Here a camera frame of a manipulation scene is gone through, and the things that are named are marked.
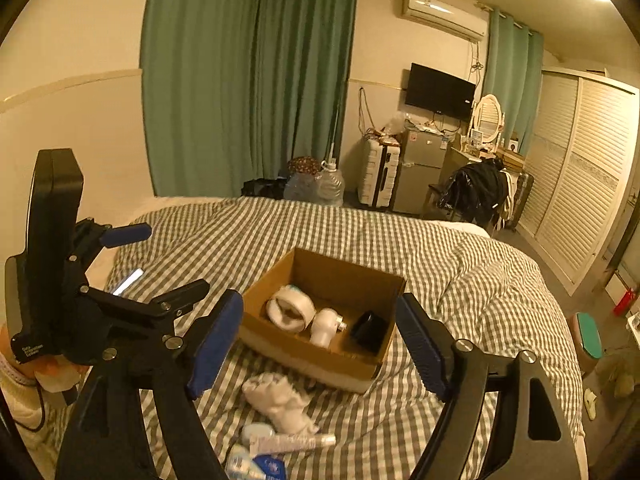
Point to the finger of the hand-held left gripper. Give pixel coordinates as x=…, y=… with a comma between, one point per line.
x=125, y=234
x=175, y=297

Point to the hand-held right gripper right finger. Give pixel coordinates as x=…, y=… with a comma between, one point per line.
x=422, y=350

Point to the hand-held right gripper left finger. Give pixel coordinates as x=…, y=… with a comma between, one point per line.
x=215, y=345

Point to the cardboard box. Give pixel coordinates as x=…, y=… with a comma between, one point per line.
x=280, y=335

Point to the person's left forearm white sleeve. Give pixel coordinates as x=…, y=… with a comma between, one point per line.
x=20, y=395

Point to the person's left hand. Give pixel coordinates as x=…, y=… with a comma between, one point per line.
x=57, y=376

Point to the small black container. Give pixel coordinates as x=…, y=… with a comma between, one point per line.
x=367, y=335

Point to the white tape roll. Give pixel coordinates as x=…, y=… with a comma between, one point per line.
x=287, y=310

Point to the white socks bundle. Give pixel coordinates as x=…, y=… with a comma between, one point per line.
x=280, y=400

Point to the round white jar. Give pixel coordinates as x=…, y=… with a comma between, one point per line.
x=257, y=432

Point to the small white bottle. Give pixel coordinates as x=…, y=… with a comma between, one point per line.
x=324, y=327

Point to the white cream tube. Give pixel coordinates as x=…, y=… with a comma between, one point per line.
x=295, y=444

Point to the blue packet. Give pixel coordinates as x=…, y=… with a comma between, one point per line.
x=272, y=467

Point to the black bag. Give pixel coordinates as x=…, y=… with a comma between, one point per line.
x=262, y=188

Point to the clear water jug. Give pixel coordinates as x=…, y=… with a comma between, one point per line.
x=330, y=187
x=300, y=187

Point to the wide green curtain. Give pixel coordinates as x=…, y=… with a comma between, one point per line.
x=200, y=85

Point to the teal topped stool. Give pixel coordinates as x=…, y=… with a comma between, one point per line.
x=590, y=332

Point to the black jacket on chair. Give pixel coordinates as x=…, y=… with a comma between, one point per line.
x=475, y=185

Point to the white slipper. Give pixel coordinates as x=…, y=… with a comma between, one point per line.
x=591, y=402

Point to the brown suitcase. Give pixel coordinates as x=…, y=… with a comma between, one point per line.
x=520, y=200

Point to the silver small fridge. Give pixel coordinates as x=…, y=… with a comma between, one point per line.
x=420, y=170

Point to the white ribbed suitcase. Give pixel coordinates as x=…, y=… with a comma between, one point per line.
x=380, y=172

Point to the brown patterned bag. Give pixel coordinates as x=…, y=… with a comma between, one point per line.
x=303, y=165

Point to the red fire extinguisher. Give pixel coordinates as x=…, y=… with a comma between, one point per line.
x=625, y=302

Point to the white louvred wardrobe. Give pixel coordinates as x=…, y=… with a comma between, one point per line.
x=580, y=170

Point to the oval white vanity mirror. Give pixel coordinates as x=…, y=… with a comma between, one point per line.
x=487, y=115

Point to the narrow green curtain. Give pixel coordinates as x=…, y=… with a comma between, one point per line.
x=515, y=80

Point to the white air conditioner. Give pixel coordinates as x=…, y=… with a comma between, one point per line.
x=442, y=12

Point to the black wall television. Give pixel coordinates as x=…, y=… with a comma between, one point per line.
x=439, y=91

